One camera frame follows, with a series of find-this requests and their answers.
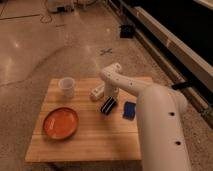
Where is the wooden table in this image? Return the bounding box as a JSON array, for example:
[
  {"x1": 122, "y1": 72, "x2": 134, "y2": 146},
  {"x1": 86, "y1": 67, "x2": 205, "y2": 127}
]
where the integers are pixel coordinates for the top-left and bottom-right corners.
[{"x1": 25, "y1": 78, "x2": 141, "y2": 163}]

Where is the orange plate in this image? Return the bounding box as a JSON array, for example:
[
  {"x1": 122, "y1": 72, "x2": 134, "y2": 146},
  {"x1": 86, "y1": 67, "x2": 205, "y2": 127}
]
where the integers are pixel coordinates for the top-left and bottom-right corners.
[{"x1": 42, "y1": 107, "x2": 79, "y2": 140}]

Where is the black box on floor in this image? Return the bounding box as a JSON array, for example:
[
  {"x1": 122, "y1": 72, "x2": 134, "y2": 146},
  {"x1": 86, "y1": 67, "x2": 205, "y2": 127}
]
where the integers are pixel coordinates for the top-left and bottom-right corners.
[{"x1": 120, "y1": 25, "x2": 135, "y2": 38}]

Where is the blue sponge block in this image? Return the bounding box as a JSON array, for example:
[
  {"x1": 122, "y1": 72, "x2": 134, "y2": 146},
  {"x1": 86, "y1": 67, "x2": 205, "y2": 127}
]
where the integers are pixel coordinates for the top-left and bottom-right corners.
[{"x1": 123, "y1": 102, "x2": 136, "y2": 120}]

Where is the long metal rail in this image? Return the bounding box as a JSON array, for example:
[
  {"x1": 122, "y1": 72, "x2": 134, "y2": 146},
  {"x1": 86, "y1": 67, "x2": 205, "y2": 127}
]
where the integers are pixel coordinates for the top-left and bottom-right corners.
[{"x1": 106, "y1": 0, "x2": 213, "y2": 128}]

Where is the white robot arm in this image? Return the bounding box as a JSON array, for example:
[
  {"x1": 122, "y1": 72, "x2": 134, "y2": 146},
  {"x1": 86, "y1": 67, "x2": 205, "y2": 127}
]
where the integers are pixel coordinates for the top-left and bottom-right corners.
[{"x1": 100, "y1": 63, "x2": 192, "y2": 171}]

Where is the white ceramic cup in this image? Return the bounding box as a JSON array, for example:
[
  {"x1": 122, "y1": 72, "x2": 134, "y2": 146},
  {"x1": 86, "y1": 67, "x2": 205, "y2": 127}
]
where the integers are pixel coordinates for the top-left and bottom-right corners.
[{"x1": 58, "y1": 77, "x2": 75, "y2": 98}]

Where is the white equipment base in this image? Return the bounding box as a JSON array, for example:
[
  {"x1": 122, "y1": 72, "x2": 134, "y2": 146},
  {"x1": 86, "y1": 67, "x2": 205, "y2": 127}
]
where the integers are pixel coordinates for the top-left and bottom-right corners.
[{"x1": 45, "y1": 0, "x2": 97, "y2": 13}]

